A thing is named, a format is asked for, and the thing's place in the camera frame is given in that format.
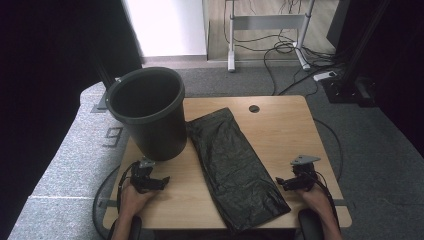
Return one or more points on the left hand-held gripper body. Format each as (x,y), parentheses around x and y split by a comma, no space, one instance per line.
(141,176)

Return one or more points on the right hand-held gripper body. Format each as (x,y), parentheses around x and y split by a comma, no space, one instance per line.
(303,176)

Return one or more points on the dark plastic trash bin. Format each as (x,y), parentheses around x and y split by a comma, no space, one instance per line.
(156,136)

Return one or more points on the black plastic garbage bag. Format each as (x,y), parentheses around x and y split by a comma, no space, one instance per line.
(230,160)

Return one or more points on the person's right hand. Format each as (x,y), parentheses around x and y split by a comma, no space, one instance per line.
(315,200)

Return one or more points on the person's left hand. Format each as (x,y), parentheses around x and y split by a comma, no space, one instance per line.
(133,201)

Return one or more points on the grey tape strip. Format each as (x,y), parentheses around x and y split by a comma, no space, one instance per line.
(340,202)
(107,203)

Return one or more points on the black stand with black base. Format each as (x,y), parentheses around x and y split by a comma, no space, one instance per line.
(346,91)

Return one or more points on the white power strip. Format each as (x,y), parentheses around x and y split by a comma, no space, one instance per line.
(325,76)

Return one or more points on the dark curtain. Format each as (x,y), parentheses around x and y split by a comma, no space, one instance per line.
(400,83)

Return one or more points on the black curtain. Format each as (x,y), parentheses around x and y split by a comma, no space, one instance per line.
(50,66)

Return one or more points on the white panel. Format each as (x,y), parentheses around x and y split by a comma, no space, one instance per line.
(166,26)

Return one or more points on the black post with grey base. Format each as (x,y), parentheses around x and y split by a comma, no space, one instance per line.
(101,103)

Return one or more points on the grey metal desk frame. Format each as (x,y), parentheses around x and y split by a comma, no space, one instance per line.
(266,22)

